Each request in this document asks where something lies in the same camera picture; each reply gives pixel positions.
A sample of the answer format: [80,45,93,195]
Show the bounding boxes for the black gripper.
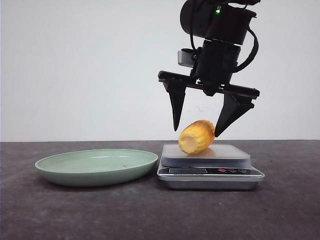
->
[158,40,260,137]

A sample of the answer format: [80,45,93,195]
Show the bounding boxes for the yellow corn cob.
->
[178,119,215,155]

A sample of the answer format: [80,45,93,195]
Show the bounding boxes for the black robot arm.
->
[158,0,260,137]

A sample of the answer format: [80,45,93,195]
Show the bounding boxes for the silver digital kitchen scale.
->
[157,143,265,190]

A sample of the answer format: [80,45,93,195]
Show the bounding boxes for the green ceramic plate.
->
[34,149,158,187]

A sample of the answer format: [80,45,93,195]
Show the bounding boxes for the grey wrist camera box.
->
[177,48,199,68]

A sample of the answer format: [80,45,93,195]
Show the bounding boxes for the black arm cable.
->
[233,28,260,75]

